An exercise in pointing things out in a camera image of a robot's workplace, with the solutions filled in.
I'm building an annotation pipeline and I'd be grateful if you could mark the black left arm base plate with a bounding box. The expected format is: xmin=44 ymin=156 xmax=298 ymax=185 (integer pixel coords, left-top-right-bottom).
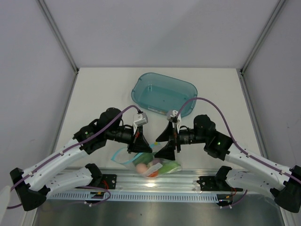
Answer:
xmin=99 ymin=174 xmax=117 ymax=190

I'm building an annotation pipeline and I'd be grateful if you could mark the green bell pepper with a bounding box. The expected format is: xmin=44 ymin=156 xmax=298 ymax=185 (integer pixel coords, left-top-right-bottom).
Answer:
xmin=158 ymin=161 xmax=182 ymax=175

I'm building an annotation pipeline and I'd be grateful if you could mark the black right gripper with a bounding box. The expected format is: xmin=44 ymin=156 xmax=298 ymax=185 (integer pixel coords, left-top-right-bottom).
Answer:
xmin=155 ymin=121 xmax=207 ymax=161

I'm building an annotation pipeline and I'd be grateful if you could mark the light green cucumber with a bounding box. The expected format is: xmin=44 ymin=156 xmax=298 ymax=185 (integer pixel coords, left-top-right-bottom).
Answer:
xmin=133 ymin=153 xmax=154 ymax=166

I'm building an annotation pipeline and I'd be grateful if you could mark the aluminium mounting rail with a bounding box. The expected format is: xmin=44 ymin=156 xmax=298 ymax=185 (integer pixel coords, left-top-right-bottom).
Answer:
xmin=32 ymin=168 xmax=289 ymax=195

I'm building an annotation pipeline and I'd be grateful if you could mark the white slotted cable duct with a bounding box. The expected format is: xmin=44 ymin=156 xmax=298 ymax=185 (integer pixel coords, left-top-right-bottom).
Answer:
xmin=50 ymin=191 xmax=219 ymax=203

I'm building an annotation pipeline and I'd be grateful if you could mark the clear zip top bag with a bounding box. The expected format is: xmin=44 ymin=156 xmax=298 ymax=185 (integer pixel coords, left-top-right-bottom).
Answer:
xmin=111 ymin=142 xmax=182 ymax=178

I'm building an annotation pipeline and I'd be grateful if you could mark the orange tomato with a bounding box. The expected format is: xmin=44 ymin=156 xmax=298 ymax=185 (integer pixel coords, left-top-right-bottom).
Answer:
xmin=148 ymin=171 xmax=158 ymax=178

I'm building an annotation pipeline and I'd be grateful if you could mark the brown egg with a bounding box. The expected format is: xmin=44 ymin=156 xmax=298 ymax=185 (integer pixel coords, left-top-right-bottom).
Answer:
xmin=135 ymin=163 xmax=148 ymax=174

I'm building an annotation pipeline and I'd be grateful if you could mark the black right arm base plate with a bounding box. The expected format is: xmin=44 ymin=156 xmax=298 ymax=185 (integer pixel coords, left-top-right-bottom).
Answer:
xmin=197 ymin=176 xmax=243 ymax=192

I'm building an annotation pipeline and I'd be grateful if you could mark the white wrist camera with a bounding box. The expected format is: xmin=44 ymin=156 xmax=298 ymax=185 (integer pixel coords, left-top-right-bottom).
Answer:
xmin=167 ymin=110 xmax=182 ymax=132
xmin=133 ymin=113 xmax=148 ymax=134

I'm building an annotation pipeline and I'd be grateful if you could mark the right aluminium frame post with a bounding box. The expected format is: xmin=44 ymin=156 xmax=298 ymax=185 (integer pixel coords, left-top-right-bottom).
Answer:
xmin=239 ymin=0 xmax=289 ymax=74

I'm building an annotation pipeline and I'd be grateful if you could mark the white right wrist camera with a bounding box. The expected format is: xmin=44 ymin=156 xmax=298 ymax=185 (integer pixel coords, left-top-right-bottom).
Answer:
xmin=167 ymin=110 xmax=182 ymax=132

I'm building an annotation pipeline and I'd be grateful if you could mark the teal translucent plastic tray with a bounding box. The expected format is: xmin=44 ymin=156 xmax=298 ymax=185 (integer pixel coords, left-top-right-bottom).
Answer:
xmin=131 ymin=73 xmax=198 ymax=115

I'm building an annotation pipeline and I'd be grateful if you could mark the left aluminium frame post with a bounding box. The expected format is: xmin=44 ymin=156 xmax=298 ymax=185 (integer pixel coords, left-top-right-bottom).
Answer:
xmin=36 ymin=0 xmax=79 ymax=74

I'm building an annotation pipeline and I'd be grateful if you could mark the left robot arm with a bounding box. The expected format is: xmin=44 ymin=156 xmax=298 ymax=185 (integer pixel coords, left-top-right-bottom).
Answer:
xmin=10 ymin=107 xmax=152 ymax=211

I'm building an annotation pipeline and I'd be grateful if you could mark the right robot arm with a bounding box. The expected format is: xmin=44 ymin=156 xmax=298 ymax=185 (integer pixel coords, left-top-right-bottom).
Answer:
xmin=156 ymin=114 xmax=301 ymax=213

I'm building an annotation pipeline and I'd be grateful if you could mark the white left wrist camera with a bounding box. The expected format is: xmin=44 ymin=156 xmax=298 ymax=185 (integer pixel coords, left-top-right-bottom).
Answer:
xmin=133 ymin=113 xmax=148 ymax=134

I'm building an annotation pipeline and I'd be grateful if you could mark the purple eggplant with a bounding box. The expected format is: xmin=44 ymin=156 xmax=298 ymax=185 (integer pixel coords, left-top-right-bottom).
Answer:
xmin=149 ymin=158 xmax=162 ymax=166

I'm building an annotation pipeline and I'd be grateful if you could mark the aluminium frame post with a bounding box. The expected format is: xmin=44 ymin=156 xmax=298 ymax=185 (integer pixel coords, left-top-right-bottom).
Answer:
xmin=36 ymin=0 xmax=79 ymax=74
xmin=239 ymin=0 xmax=289 ymax=74

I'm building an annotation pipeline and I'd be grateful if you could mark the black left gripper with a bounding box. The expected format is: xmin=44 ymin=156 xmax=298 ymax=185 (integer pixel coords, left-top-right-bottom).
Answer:
xmin=106 ymin=123 xmax=152 ymax=154

